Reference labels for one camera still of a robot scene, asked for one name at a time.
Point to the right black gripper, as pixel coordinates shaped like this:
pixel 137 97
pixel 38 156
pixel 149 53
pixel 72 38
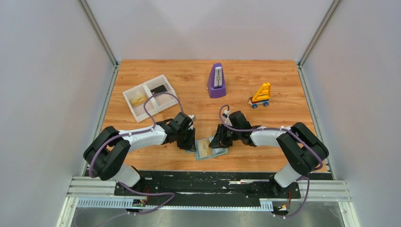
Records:
pixel 219 140

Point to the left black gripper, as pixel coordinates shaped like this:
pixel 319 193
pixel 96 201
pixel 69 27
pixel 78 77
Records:
pixel 190 145

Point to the gold credit card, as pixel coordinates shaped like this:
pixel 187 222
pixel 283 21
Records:
pixel 204 149

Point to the green card holder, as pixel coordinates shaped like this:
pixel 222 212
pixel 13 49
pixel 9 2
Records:
pixel 216 151

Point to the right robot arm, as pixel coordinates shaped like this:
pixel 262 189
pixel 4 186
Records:
pixel 302 149

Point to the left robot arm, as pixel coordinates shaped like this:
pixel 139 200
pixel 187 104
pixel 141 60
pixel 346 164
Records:
pixel 107 153

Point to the black card in tray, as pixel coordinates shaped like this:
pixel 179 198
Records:
pixel 159 89

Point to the gold card in tray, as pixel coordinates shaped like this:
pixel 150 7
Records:
pixel 138 100

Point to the purple metronome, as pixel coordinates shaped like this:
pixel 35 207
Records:
pixel 216 82

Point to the yellow toy car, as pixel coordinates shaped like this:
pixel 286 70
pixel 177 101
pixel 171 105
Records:
pixel 261 97

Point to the white two-compartment tray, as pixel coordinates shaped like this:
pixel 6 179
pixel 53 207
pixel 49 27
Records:
pixel 155 103

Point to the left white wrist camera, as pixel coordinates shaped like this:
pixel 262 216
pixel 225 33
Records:
pixel 193 117

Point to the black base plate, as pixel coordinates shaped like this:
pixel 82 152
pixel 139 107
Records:
pixel 256 184

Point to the aluminium slotted rail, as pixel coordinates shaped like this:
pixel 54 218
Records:
pixel 94 193

